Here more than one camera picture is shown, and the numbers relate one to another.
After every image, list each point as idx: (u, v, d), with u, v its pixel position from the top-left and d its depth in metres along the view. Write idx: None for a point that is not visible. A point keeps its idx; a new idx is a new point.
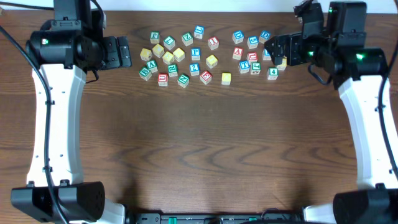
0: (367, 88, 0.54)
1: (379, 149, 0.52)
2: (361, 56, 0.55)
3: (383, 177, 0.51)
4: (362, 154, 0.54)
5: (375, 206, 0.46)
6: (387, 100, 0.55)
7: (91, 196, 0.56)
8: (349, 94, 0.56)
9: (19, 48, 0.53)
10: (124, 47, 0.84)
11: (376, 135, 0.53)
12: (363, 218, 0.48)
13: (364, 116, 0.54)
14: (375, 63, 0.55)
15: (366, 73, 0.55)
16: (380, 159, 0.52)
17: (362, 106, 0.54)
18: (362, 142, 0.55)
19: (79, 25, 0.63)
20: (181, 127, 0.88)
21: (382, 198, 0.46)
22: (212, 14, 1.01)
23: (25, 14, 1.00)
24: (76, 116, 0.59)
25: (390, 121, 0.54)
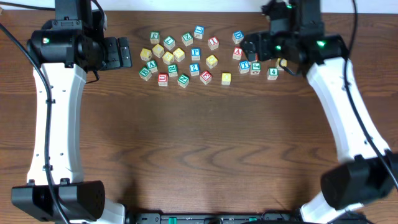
0: (332, 70, 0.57)
1: (352, 124, 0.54)
2: (323, 43, 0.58)
3: (359, 149, 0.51)
4: (338, 132, 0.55)
5: (357, 178, 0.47)
6: (351, 78, 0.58)
7: (91, 195, 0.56)
8: (318, 78, 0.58)
9: (20, 47, 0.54)
10: (125, 48, 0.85)
11: (347, 111, 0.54)
12: (349, 191, 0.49)
13: (333, 95, 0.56)
14: (335, 48, 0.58)
15: (328, 58, 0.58)
16: (354, 132, 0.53)
17: (330, 87, 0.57)
18: (336, 121, 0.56)
19: (81, 25, 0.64)
20: (181, 127, 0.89)
21: (361, 168, 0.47)
22: (212, 14, 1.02)
23: (27, 14, 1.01)
24: (76, 114, 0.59)
25: (357, 97, 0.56)
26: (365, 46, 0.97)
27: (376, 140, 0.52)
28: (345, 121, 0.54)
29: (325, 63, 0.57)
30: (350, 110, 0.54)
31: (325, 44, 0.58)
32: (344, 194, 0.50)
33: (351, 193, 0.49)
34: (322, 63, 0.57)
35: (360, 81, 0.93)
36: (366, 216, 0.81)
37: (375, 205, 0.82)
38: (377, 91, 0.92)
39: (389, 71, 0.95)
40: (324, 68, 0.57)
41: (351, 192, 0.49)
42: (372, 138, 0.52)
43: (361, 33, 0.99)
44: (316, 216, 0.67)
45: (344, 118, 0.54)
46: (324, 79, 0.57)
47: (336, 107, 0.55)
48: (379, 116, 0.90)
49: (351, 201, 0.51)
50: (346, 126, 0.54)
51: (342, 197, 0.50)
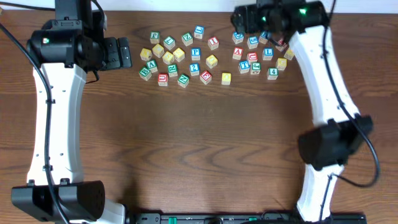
0: (311, 37, 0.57)
1: (326, 89, 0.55)
2: (305, 11, 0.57)
3: (332, 113, 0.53)
4: (314, 98, 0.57)
5: (329, 138, 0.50)
6: (329, 46, 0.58)
7: (91, 195, 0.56)
8: (298, 45, 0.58)
9: (20, 47, 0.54)
10: (125, 48, 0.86)
11: (324, 78, 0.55)
12: (322, 150, 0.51)
13: (311, 62, 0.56)
14: (317, 15, 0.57)
15: (309, 27, 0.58)
16: (329, 99, 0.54)
17: (309, 55, 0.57)
18: (313, 87, 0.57)
19: (81, 25, 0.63)
20: (181, 127, 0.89)
21: (333, 130, 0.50)
22: (212, 14, 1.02)
23: (26, 14, 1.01)
24: (76, 114, 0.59)
25: (334, 63, 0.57)
26: (365, 46, 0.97)
27: (348, 106, 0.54)
28: (321, 87, 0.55)
29: (306, 32, 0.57)
30: (326, 76, 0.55)
31: (307, 11, 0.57)
32: (317, 154, 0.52)
33: (323, 152, 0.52)
34: (303, 33, 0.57)
35: (360, 81, 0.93)
36: (366, 216, 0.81)
37: (375, 205, 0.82)
38: (377, 91, 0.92)
39: (389, 71, 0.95)
40: (305, 37, 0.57)
41: (323, 151, 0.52)
42: (344, 104, 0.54)
43: (361, 32, 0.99)
44: (308, 200, 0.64)
45: (321, 84, 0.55)
46: (304, 46, 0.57)
47: (314, 73, 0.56)
48: (379, 116, 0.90)
49: (325, 160, 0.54)
50: (321, 91, 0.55)
51: (316, 156, 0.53)
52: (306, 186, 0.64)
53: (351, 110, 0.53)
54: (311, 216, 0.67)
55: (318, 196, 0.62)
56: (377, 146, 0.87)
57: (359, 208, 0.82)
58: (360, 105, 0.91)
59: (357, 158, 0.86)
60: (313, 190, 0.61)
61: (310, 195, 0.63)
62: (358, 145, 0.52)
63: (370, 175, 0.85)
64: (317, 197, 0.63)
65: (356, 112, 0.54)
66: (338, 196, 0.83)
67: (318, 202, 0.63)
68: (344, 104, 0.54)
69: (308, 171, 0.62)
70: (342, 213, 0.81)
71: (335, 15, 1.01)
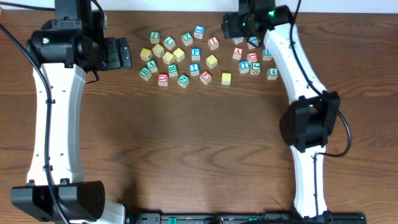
0: (280, 32, 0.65)
1: (296, 74, 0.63)
2: (272, 13, 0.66)
3: (303, 92, 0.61)
4: (288, 83, 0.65)
5: (302, 113, 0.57)
6: (296, 38, 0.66)
7: (91, 195, 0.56)
8: (269, 41, 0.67)
9: (20, 47, 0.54)
10: (125, 48, 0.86)
11: (293, 65, 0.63)
12: (298, 125, 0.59)
13: (282, 54, 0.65)
14: (285, 15, 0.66)
15: (278, 23, 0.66)
16: (299, 79, 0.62)
17: (280, 47, 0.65)
18: (285, 74, 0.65)
19: (81, 25, 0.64)
20: (181, 127, 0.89)
21: (305, 106, 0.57)
22: (212, 14, 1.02)
23: (26, 14, 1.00)
24: (76, 114, 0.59)
25: (301, 52, 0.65)
26: (366, 46, 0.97)
27: (316, 83, 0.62)
28: (291, 73, 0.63)
29: (275, 28, 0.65)
30: (295, 63, 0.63)
31: (275, 14, 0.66)
32: (296, 129, 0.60)
33: (300, 127, 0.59)
34: (273, 29, 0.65)
35: (360, 81, 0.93)
36: (366, 216, 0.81)
37: (375, 206, 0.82)
38: (377, 91, 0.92)
39: (389, 71, 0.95)
40: (275, 33, 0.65)
41: (301, 126, 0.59)
42: (313, 82, 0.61)
43: (361, 32, 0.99)
44: (302, 191, 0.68)
45: (291, 70, 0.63)
46: (275, 42, 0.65)
47: (285, 63, 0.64)
48: (379, 116, 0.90)
49: (304, 135, 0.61)
50: (293, 76, 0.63)
51: (296, 131, 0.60)
52: (298, 181, 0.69)
53: (319, 87, 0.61)
54: (308, 210, 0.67)
55: (310, 185, 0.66)
56: (377, 146, 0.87)
57: (359, 208, 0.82)
58: (360, 105, 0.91)
59: (357, 158, 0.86)
60: (304, 178, 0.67)
61: (302, 185, 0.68)
62: (329, 118, 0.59)
63: (370, 175, 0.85)
64: (310, 186, 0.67)
65: (324, 88, 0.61)
66: (338, 196, 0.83)
67: (310, 191, 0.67)
68: (313, 83, 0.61)
69: (297, 164, 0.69)
70: (342, 214, 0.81)
71: (335, 15, 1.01)
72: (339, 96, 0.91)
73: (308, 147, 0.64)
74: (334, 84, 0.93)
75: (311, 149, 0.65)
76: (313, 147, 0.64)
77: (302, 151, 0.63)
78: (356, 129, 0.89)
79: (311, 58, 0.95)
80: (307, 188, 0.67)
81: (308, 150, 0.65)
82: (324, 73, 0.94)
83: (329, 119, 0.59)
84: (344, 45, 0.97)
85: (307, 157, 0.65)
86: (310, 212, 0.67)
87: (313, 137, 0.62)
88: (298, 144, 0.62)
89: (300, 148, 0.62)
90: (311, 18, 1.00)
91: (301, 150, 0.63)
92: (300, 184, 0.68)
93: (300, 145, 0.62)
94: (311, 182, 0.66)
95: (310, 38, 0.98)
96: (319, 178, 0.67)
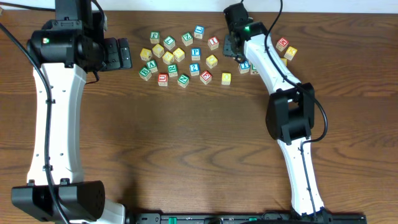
0: (256, 41, 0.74)
1: (273, 71, 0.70)
2: (248, 28, 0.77)
3: (280, 85, 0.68)
4: (267, 81, 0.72)
5: (281, 102, 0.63)
6: (270, 44, 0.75)
7: (91, 195, 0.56)
8: (247, 50, 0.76)
9: (20, 47, 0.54)
10: (125, 48, 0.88)
11: (269, 65, 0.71)
12: (280, 115, 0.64)
13: (259, 58, 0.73)
14: (259, 30, 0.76)
15: (254, 36, 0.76)
16: (276, 76, 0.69)
17: (256, 52, 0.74)
18: (263, 74, 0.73)
19: (81, 25, 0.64)
20: (181, 127, 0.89)
21: (282, 97, 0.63)
22: (212, 14, 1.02)
23: (25, 14, 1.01)
24: (76, 113, 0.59)
25: (276, 55, 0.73)
26: (366, 46, 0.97)
27: (290, 77, 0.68)
28: (268, 71, 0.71)
29: (251, 38, 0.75)
30: (271, 63, 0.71)
31: (250, 28, 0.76)
32: (278, 120, 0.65)
33: (282, 117, 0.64)
34: (249, 40, 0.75)
35: (360, 81, 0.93)
36: (366, 216, 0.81)
37: (375, 205, 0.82)
38: (376, 91, 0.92)
39: (389, 71, 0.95)
40: (250, 42, 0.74)
41: (282, 116, 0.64)
42: (287, 76, 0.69)
43: (360, 32, 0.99)
44: (296, 188, 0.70)
45: (268, 70, 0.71)
46: (252, 49, 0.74)
47: (263, 65, 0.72)
48: (379, 116, 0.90)
49: (287, 127, 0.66)
50: (270, 74, 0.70)
51: (279, 122, 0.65)
52: (291, 178, 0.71)
53: (293, 80, 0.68)
54: (305, 206, 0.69)
55: (302, 179, 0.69)
56: (376, 146, 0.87)
57: (359, 208, 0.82)
58: (360, 105, 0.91)
59: (357, 159, 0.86)
60: (295, 173, 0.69)
61: (295, 182, 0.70)
62: (308, 107, 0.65)
63: (370, 175, 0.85)
64: (302, 182, 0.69)
65: (298, 81, 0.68)
66: (338, 196, 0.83)
67: (305, 186, 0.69)
68: (287, 76, 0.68)
69: (287, 160, 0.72)
70: (342, 213, 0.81)
71: (335, 15, 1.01)
72: (339, 96, 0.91)
73: (295, 140, 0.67)
74: (334, 84, 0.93)
75: (297, 141, 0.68)
76: (298, 139, 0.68)
77: (289, 144, 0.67)
78: (356, 129, 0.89)
79: (310, 58, 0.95)
80: (300, 183, 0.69)
81: (295, 142, 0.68)
82: (324, 74, 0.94)
83: (308, 109, 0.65)
84: (344, 45, 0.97)
85: (294, 149, 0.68)
86: (307, 208, 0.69)
87: (296, 129, 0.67)
88: (284, 137, 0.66)
89: (286, 140, 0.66)
90: (310, 18, 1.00)
91: (288, 142, 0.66)
92: (293, 181, 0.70)
93: (286, 137, 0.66)
94: (302, 175, 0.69)
95: (310, 38, 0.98)
96: (309, 170, 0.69)
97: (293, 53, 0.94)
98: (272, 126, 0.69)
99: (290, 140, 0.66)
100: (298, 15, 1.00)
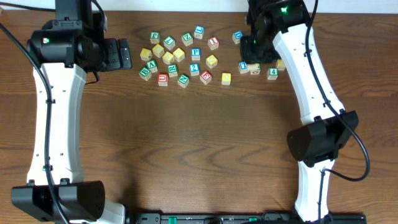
0: (294, 34, 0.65)
1: (313, 89, 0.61)
2: (285, 10, 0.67)
3: (319, 111, 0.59)
4: (301, 98, 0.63)
5: (319, 135, 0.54)
6: (312, 45, 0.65)
7: (91, 196, 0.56)
8: (283, 47, 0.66)
9: (20, 47, 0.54)
10: (125, 49, 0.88)
11: (309, 78, 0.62)
12: (313, 146, 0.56)
13: (296, 61, 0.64)
14: (297, 14, 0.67)
15: (291, 25, 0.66)
16: (315, 96, 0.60)
17: (293, 55, 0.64)
18: (299, 85, 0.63)
19: (81, 25, 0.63)
20: (181, 127, 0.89)
21: (321, 130, 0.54)
22: (212, 14, 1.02)
23: (25, 14, 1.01)
24: (76, 113, 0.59)
25: (318, 62, 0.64)
26: (365, 46, 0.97)
27: (334, 103, 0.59)
28: (308, 87, 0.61)
29: (288, 30, 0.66)
30: (311, 74, 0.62)
31: (287, 10, 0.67)
32: (309, 149, 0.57)
33: (314, 147, 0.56)
34: (285, 32, 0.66)
35: (360, 82, 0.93)
36: (366, 216, 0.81)
37: (375, 206, 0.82)
38: (376, 91, 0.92)
39: (389, 71, 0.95)
40: (286, 34, 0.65)
41: (314, 147, 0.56)
42: (330, 101, 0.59)
43: (360, 32, 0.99)
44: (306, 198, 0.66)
45: (307, 83, 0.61)
46: (288, 47, 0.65)
47: (299, 73, 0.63)
48: (379, 116, 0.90)
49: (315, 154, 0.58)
50: (308, 91, 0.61)
51: (309, 152, 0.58)
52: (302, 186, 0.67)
53: (337, 106, 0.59)
54: (310, 215, 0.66)
55: (314, 193, 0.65)
56: (377, 146, 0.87)
57: (358, 208, 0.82)
58: (360, 106, 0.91)
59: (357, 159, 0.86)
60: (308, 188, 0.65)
61: (306, 194, 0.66)
62: (344, 138, 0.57)
63: (370, 175, 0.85)
64: (313, 195, 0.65)
65: (341, 107, 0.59)
66: (338, 196, 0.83)
67: (314, 200, 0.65)
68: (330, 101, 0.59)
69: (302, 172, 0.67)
70: (342, 214, 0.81)
71: (335, 15, 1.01)
72: (339, 96, 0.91)
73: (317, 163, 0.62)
74: (334, 84, 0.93)
75: (319, 165, 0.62)
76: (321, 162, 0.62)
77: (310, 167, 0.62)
78: (356, 129, 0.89)
79: None
80: (311, 195, 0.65)
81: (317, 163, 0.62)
82: (324, 74, 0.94)
83: (342, 139, 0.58)
84: (344, 45, 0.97)
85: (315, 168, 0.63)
86: (311, 217, 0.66)
87: (322, 153, 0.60)
88: (309, 163, 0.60)
89: (310, 166, 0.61)
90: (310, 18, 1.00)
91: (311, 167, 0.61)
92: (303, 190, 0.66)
93: (310, 164, 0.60)
94: (315, 188, 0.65)
95: None
96: (324, 188, 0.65)
97: None
98: (296, 147, 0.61)
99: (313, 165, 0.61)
100: None
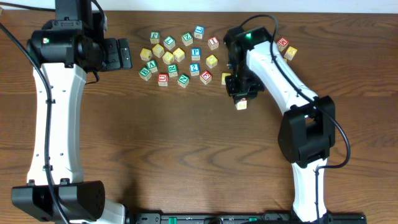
0: (260, 50, 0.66)
1: (283, 85, 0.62)
2: (250, 35, 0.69)
3: (293, 101, 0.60)
4: (278, 97, 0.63)
5: (298, 122, 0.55)
6: (277, 53, 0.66)
7: (91, 195, 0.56)
8: (251, 60, 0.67)
9: (20, 47, 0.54)
10: (125, 49, 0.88)
11: (278, 78, 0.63)
12: (297, 135, 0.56)
13: (265, 70, 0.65)
14: (262, 37, 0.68)
15: (257, 44, 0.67)
16: (288, 90, 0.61)
17: (262, 63, 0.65)
18: (273, 88, 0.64)
19: (81, 25, 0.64)
20: (181, 127, 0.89)
21: (300, 116, 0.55)
22: (212, 14, 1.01)
23: (25, 14, 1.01)
24: (76, 114, 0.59)
25: (285, 65, 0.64)
26: (365, 46, 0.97)
27: (305, 91, 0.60)
28: (279, 85, 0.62)
29: (255, 47, 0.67)
30: (280, 75, 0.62)
31: (252, 35, 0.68)
32: (295, 141, 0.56)
33: (299, 137, 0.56)
34: (252, 49, 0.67)
35: (360, 82, 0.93)
36: (367, 216, 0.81)
37: (375, 206, 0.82)
38: (376, 91, 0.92)
39: (390, 71, 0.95)
40: (254, 50, 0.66)
41: (300, 137, 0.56)
42: (301, 89, 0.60)
43: (360, 32, 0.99)
44: (303, 199, 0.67)
45: (277, 83, 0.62)
46: (257, 60, 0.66)
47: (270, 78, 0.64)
48: (379, 116, 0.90)
49: (305, 149, 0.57)
50: (281, 88, 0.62)
51: (296, 145, 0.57)
52: (298, 188, 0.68)
53: (309, 94, 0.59)
54: (310, 215, 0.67)
55: (311, 194, 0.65)
56: (377, 146, 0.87)
57: (359, 208, 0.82)
58: (360, 106, 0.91)
59: (357, 159, 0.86)
60: (305, 189, 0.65)
61: (303, 195, 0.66)
62: (327, 126, 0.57)
63: (370, 175, 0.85)
64: (310, 196, 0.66)
65: (314, 94, 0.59)
66: (338, 196, 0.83)
67: (311, 200, 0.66)
68: (301, 89, 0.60)
69: (296, 173, 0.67)
70: (342, 213, 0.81)
71: (335, 15, 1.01)
72: (339, 96, 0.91)
73: (310, 163, 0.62)
74: (334, 84, 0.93)
75: (313, 165, 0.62)
76: (314, 163, 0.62)
77: (305, 167, 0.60)
78: (356, 129, 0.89)
79: (310, 58, 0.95)
80: (308, 195, 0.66)
81: (310, 165, 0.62)
82: (324, 74, 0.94)
83: (328, 127, 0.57)
84: (344, 45, 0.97)
85: (309, 171, 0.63)
86: (311, 217, 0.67)
87: (314, 150, 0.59)
88: (301, 160, 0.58)
89: (303, 163, 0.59)
90: (310, 18, 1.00)
91: (304, 165, 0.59)
92: (300, 192, 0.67)
93: (302, 160, 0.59)
94: (311, 189, 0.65)
95: (310, 38, 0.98)
96: (319, 186, 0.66)
97: (293, 53, 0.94)
98: (286, 146, 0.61)
99: (306, 162, 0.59)
100: (298, 15, 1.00)
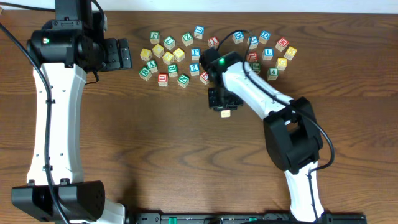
0: (234, 70, 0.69)
1: (259, 96, 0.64)
2: (222, 60, 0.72)
3: (270, 107, 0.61)
4: (257, 108, 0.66)
5: (278, 126, 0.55)
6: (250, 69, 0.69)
7: (91, 196, 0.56)
8: (227, 81, 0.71)
9: (20, 47, 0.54)
10: (125, 48, 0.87)
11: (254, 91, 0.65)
12: (281, 140, 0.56)
13: (241, 86, 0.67)
14: (234, 59, 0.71)
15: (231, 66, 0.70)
16: (263, 99, 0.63)
17: (237, 82, 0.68)
18: (251, 101, 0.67)
19: (81, 25, 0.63)
20: (181, 127, 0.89)
21: (278, 121, 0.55)
22: (212, 14, 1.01)
23: (25, 14, 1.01)
24: (76, 113, 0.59)
25: (259, 78, 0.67)
26: (365, 46, 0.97)
27: (280, 96, 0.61)
28: (255, 96, 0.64)
29: (228, 69, 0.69)
30: (255, 88, 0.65)
31: (224, 60, 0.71)
32: (280, 147, 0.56)
33: (283, 142, 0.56)
34: (226, 71, 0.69)
35: (360, 82, 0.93)
36: (366, 216, 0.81)
37: (375, 205, 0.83)
38: (376, 91, 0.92)
39: (389, 71, 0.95)
40: (228, 72, 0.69)
41: (284, 142, 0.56)
42: (277, 95, 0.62)
43: (360, 32, 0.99)
44: (300, 200, 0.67)
45: (253, 95, 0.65)
46: (232, 80, 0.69)
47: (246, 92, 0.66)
48: (379, 116, 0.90)
49: (294, 154, 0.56)
50: (257, 99, 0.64)
51: (283, 150, 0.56)
52: (293, 191, 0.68)
53: (285, 98, 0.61)
54: (310, 216, 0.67)
55: (307, 196, 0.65)
56: (377, 146, 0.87)
57: (358, 208, 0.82)
58: (360, 105, 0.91)
59: (357, 158, 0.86)
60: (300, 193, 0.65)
61: (300, 197, 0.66)
62: (311, 127, 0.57)
63: (370, 175, 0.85)
64: (306, 198, 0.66)
65: (290, 98, 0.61)
66: (338, 195, 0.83)
67: (308, 202, 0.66)
68: (277, 96, 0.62)
69: (289, 178, 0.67)
70: (342, 213, 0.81)
71: (335, 15, 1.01)
72: (338, 96, 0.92)
73: (303, 168, 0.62)
74: (334, 84, 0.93)
75: (305, 168, 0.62)
76: (306, 167, 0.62)
77: (297, 173, 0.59)
78: (356, 129, 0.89)
79: (310, 58, 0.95)
80: (304, 197, 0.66)
81: (303, 170, 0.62)
82: (324, 73, 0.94)
83: (311, 130, 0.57)
84: (344, 45, 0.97)
85: (302, 175, 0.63)
86: (311, 218, 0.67)
87: (303, 154, 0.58)
88: (291, 165, 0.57)
89: (293, 168, 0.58)
90: (310, 18, 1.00)
91: (295, 170, 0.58)
92: (296, 194, 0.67)
93: (293, 165, 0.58)
94: (306, 191, 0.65)
95: (310, 38, 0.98)
96: (314, 188, 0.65)
97: (293, 53, 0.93)
98: (275, 153, 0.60)
99: (298, 168, 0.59)
100: (298, 15, 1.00)
